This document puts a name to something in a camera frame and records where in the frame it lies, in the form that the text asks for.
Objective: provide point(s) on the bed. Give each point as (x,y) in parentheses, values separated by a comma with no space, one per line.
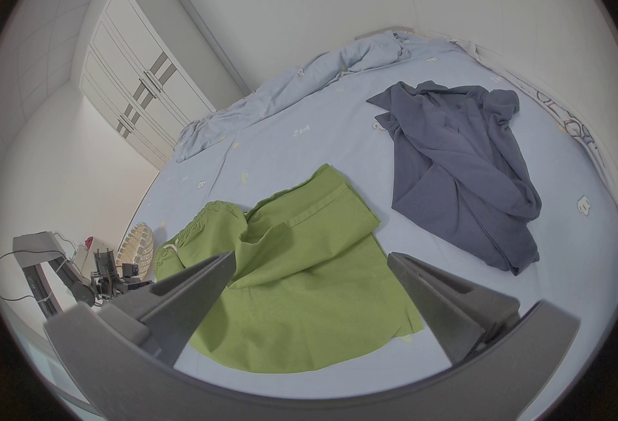
(289,156)

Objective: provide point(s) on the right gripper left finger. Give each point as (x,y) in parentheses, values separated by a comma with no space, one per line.
(188,298)

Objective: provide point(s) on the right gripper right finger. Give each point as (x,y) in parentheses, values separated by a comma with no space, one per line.
(434,303)

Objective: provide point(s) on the round woven basket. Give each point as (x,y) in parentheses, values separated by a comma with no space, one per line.
(137,250)

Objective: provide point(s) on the green shorts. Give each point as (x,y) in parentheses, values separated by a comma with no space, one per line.
(299,274)

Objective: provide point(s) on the pale blue quilt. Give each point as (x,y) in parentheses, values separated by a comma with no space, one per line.
(270,96)

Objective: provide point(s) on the white wardrobe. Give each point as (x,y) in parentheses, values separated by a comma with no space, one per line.
(140,62)

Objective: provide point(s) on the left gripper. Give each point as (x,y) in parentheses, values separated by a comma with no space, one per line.
(133,286)

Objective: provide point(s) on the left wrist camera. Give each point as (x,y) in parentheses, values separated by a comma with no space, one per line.
(130,270)

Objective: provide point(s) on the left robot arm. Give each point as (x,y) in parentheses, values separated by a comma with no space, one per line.
(82,286)

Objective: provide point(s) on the dark blue garment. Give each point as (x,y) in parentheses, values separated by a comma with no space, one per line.
(454,158)

